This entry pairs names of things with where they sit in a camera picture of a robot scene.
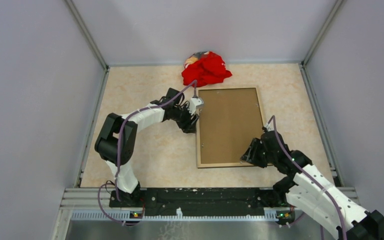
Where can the aluminium front rail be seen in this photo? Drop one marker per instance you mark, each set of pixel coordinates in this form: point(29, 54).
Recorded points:
point(93, 204)

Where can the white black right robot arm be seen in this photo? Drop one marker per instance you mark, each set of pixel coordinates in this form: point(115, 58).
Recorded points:
point(305, 187)

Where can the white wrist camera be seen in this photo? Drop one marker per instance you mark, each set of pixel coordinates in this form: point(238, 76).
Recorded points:
point(195, 103)
point(267, 127)

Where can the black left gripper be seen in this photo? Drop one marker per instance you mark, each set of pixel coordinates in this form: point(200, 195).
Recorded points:
point(189, 126)

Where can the brown backing board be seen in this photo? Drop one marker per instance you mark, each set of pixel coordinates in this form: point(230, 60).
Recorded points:
point(228, 126)

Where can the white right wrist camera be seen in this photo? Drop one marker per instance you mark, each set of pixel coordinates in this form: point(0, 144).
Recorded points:
point(267, 127)

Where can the crumpled red cloth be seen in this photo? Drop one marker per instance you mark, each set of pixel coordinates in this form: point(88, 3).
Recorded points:
point(206, 67)

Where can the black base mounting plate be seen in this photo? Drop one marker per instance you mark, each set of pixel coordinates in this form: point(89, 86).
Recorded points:
point(209, 202)

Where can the light wooden picture frame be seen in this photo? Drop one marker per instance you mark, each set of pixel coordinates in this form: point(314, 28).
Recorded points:
point(230, 165)

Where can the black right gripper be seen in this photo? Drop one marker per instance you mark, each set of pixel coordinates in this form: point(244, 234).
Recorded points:
point(250, 155)

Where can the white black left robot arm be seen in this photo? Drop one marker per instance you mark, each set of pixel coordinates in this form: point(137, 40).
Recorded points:
point(116, 140)

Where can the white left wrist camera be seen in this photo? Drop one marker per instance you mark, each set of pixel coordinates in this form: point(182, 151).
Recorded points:
point(195, 103)

